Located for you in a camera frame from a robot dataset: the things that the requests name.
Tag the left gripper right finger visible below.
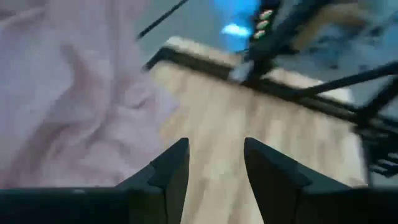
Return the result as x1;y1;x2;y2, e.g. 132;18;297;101
244;138;352;224

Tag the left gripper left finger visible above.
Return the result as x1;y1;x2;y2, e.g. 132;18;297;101
114;138;190;224

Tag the pink shirt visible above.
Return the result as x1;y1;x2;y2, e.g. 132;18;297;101
0;0;180;189

